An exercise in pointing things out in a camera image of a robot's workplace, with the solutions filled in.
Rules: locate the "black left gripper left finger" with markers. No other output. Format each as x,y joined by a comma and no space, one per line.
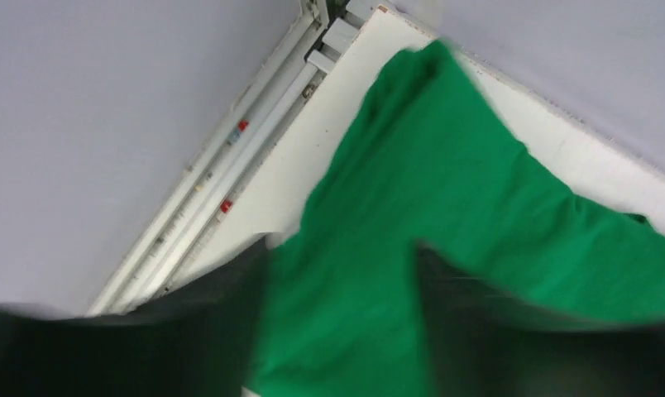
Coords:
197,340

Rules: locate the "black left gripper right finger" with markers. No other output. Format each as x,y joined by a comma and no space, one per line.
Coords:
483,341

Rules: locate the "green t-shirt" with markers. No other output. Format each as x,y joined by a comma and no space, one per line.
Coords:
426,159

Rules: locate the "aluminium frame rail left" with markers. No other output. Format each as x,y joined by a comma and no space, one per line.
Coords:
245,136

